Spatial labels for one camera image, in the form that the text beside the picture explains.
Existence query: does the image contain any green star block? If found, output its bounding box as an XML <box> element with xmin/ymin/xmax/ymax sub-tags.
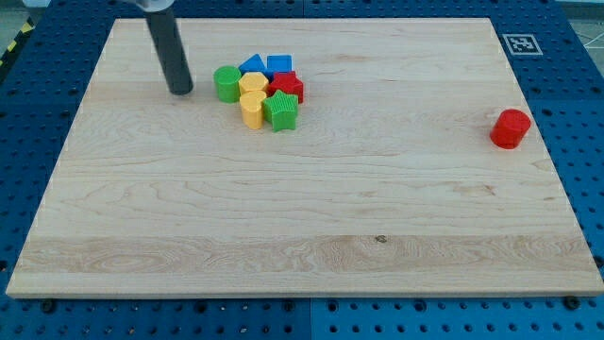
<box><xmin>262</xmin><ymin>90</ymin><xmax>298</xmax><ymax>132</ymax></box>

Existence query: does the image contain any wooden board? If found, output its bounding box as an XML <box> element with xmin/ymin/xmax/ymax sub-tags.
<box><xmin>7</xmin><ymin>18</ymin><xmax>603</xmax><ymax>299</ymax></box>

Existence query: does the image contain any red cross block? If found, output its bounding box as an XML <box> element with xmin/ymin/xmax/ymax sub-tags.
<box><xmin>267</xmin><ymin>71</ymin><xmax>304</xmax><ymax>104</ymax></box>

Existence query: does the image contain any yellow hexagon block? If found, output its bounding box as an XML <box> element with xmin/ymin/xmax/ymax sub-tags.
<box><xmin>238</xmin><ymin>72</ymin><xmax>269</xmax><ymax>94</ymax></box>

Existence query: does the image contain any blue square block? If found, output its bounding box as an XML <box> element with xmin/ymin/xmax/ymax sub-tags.
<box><xmin>266</xmin><ymin>55</ymin><xmax>293</xmax><ymax>80</ymax></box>

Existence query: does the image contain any blue triangle block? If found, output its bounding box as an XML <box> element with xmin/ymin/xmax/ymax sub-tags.
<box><xmin>239</xmin><ymin>54</ymin><xmax>266</xmax><ymax>75</ymax></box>

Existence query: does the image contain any green cylinder block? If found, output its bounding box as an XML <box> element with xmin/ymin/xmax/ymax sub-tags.
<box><xmin>213</xmin><ymin>65</ymin><xmax>242</xmax><ymax>103</ymax></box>

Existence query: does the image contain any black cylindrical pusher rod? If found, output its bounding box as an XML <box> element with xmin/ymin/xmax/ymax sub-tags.
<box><xmin>144</xmin><ymin>7</ymin><xmax>193</xmax><ymax>95</ymax></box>

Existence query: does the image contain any red cylinder block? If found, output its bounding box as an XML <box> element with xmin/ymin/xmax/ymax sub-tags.
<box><xmin>489</xmin><ymin>109</ymin><xmax>531</xmax><ymax>149</ymax></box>

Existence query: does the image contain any white fiducial marker tag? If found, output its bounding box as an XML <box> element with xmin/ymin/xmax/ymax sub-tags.
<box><xmin>502</xmin><ymin>34</ymin><xmax>543</xmax><ymax>56</ymax></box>

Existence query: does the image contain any yellow black hazard tape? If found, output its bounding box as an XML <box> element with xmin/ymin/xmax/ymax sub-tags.
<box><xmin>1</xmin><ymin>17</ymin><xmax>35</xmax><ymax>70</ymax></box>

